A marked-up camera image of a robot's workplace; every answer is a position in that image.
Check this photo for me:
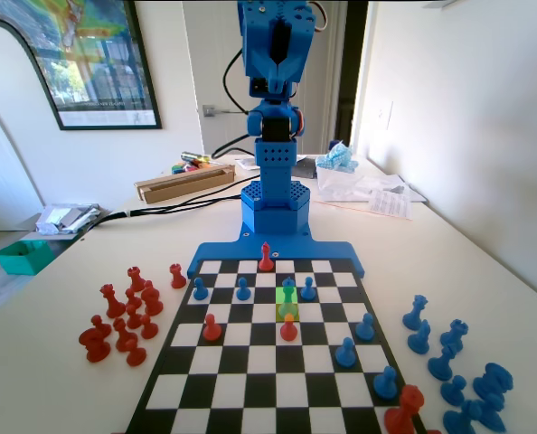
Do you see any silver door handle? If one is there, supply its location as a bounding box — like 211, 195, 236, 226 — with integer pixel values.
202, 104, 251, 118

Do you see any blue base plate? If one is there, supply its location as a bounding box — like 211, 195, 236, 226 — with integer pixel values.
187, 223, 367, 279

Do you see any dark grey notebook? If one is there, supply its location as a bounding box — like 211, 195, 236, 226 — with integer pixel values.
290, 156, 319, 180

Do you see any clear bag of blue items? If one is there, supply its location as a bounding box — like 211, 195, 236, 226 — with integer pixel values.
316, 139, 360, 175

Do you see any pile of grey papers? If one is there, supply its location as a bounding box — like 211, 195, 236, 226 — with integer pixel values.
35, 203, 102, 236

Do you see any white arched board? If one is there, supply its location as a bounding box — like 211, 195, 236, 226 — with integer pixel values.
0, 18, 61, 232

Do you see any blue chess king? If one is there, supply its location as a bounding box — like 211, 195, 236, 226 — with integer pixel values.
278, 275, 299, 317

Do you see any red chess queen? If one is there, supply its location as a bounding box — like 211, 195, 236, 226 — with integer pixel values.
383, 383, 426, 434
99, 283, 127, 320

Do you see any colourful marker set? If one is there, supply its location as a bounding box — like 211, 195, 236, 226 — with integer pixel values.
171, 151, 213, 175

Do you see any blue chess queen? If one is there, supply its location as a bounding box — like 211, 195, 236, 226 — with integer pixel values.
401, 294, 429, 331

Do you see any printed paper sheet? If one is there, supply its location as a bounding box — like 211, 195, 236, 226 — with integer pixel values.
367, 187, 414, 222

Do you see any black framed poster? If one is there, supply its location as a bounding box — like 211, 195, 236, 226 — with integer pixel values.
0, 0, 164, 132

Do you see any black table cable bundle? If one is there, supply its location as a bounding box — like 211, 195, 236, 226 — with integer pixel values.
80, 174, 263, 231

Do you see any black and white chessboard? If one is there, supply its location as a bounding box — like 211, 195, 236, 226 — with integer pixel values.
126, 258, 428, 434

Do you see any green plastic bin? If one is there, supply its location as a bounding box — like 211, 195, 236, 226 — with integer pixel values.
0, 239, 55, 276

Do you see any red chess king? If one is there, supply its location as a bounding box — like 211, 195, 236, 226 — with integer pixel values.
258, 241, 274, 272

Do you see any white red servo cable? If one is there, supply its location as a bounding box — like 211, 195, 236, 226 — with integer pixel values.
311, 2, 331, 33

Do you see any red chess bishop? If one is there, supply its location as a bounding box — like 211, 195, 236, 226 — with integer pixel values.
140, 279, 165, 317
113, 317, 139, 353

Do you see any long cardboard box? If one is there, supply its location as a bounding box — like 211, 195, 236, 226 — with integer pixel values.
134, 164, 237, 204

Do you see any white door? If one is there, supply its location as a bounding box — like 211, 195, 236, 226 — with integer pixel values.
181, 0, 342, 157

